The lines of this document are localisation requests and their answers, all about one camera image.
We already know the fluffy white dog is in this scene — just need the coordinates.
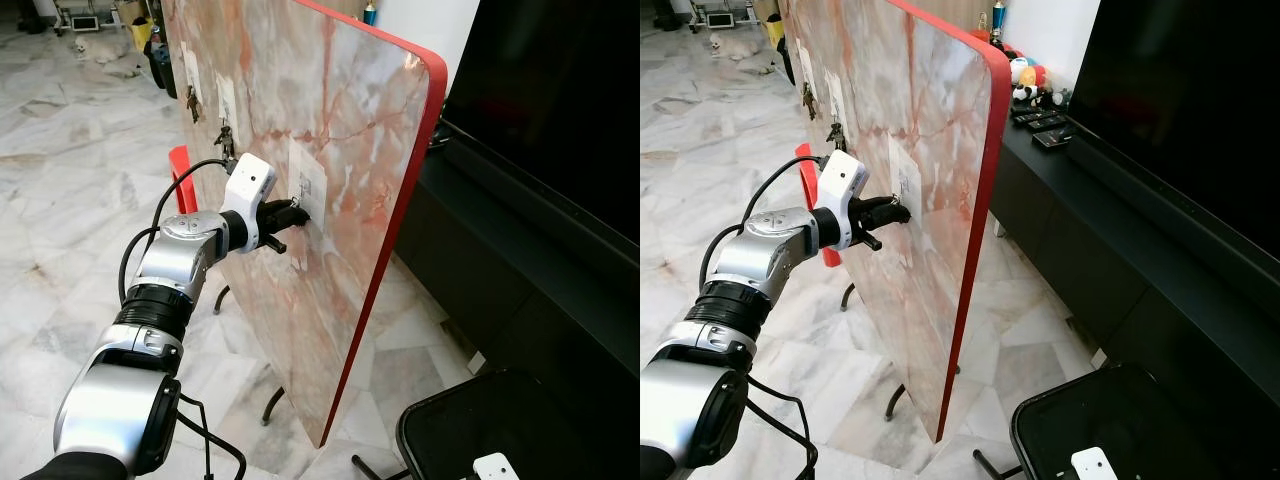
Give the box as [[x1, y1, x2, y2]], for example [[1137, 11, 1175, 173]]
[[705, 30, 773, 73], [73, 30, 143, 79]]

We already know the black television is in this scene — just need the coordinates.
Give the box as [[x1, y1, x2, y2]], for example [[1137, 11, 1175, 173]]
[[1065, 0, 1280, 259], [440, 0, 641, 246]]

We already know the black low TV console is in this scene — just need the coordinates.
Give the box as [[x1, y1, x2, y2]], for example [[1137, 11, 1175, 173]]
[[988, 105, 1280, 451], [393, 125, 641, 441]]

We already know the marble table with red rim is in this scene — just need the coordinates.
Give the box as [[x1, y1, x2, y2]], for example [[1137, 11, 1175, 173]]
[[778, 0, 1013, 444], [160, 0, 448, 449]]

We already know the white metal rack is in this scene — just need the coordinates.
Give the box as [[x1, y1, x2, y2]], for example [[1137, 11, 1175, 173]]
[[700, 0, 746, 29], [55, 0, 101, 31]]

